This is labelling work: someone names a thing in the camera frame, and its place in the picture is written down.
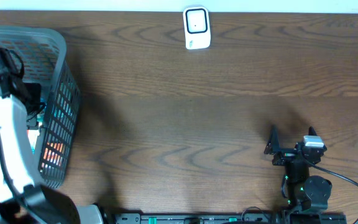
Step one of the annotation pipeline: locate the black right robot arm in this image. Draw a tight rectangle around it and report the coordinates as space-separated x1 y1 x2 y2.
264 127 332 223

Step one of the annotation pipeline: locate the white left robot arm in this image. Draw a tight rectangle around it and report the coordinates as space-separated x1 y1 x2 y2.
0 48 104 223

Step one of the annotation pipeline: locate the white barcode scanner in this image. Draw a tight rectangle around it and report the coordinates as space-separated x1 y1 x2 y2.
183 6 211 50

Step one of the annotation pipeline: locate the grey plastic basket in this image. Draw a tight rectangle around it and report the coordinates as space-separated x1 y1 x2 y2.
0 26 81 189

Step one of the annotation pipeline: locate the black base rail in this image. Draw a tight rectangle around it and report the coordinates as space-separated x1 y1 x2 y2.
113 212 347 224

